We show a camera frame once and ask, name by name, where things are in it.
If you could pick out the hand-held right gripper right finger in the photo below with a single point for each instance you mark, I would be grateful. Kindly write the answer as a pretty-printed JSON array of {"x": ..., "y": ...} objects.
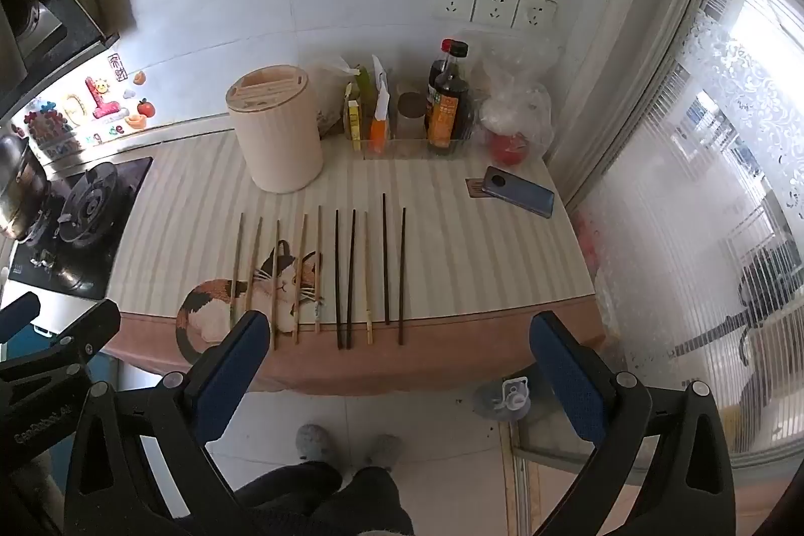
[{"x": 565, "y": 379}]

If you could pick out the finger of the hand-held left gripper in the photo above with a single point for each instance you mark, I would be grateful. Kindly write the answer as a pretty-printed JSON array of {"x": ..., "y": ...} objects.
[
  {"x": 88, "y": 330},
  {"x": 22, "y": 310}
]

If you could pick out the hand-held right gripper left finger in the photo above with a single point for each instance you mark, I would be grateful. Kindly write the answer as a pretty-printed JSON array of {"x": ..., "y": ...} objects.
[{"x": 235, "y": 373}]

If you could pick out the light bamboo chopstick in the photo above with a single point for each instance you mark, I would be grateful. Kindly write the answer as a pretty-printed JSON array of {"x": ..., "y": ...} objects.
[{"x": 368, "y": 285}]

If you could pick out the beige cylindrical chopstick holder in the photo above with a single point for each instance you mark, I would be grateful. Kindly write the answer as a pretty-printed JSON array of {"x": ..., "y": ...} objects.
[{"x": 276, "y": 146}]

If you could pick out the clear plastic bottle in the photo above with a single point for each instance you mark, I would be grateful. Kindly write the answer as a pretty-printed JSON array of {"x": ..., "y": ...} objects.
[{"x": 509, "y": 398}]

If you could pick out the grey slipper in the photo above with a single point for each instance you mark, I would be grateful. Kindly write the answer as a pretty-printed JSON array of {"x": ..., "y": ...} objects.
[
  {"x": 383, "y": 451},
  {"x": 317, "y": 442}
]

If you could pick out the metal door track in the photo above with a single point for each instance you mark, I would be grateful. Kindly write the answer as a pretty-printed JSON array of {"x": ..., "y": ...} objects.
[{"x": 521, "y": 479}]

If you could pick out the metal cooking pot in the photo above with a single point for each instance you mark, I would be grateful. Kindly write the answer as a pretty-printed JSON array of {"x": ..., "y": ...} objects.
[{"x": 22, "y": 184}]

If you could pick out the frosted glass sliding door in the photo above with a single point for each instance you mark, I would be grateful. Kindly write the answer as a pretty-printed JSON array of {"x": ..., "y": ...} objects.
[{"x": 659, "y": 260}]

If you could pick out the black gas stove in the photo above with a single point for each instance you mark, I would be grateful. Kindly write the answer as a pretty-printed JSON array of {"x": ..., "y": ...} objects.
[{"x": 129, "y": 178}]

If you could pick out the person's dark trousers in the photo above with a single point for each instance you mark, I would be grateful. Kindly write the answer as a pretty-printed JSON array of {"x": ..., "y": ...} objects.
[{"x": 326, "y": 501}]

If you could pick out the blue smartphone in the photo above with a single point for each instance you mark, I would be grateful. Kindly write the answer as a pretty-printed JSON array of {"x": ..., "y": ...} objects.
[{"x": 521, "y": 194}]

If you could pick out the brown card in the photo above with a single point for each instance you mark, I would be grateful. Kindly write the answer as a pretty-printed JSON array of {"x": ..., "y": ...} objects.
[{"x": 474, "y": 189}]

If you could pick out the red bagged item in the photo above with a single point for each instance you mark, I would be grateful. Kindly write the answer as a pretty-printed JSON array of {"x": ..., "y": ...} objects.
[{"x": 505, "y": 150}]

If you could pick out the plastic bag with red item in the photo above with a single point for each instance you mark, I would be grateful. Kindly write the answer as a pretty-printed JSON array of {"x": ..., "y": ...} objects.
[{"x": 509, "y": 112}]

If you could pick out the yellow box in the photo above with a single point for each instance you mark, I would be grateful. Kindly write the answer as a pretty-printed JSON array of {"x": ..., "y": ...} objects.
[{"x": 355, "y": 121}]

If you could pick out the clear plastic organizer tray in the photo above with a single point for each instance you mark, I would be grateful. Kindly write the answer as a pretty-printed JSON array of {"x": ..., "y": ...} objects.
[{"x": 408, "y": 146}]

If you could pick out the orange and white packet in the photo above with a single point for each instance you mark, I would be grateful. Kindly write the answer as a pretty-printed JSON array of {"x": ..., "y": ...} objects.
[{"x": 379, "y": 128}]

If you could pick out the soy sauce bottle orange label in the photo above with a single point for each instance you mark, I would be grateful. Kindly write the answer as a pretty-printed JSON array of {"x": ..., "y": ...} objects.
[{"x": 449, "y": 115}]

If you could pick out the range hood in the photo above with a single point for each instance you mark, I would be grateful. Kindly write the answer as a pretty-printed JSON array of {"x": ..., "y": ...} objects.
[{"x": 37, "y": 21}]

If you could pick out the clear plastic bag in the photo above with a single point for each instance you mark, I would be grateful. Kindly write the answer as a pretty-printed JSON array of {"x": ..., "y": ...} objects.
[{"x": 330, "y": 96}]

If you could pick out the group of colourful wall stickers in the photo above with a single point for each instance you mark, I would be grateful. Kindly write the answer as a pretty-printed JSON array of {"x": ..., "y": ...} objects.
[{"x": 103, "y": 99}]

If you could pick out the white wall socket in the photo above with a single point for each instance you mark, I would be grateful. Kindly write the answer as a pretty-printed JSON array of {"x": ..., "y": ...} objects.
[
  {"x": 453, "y": 1},
  {"x": 534, "y": 13},
  {"x": 496, "y": 7}
]

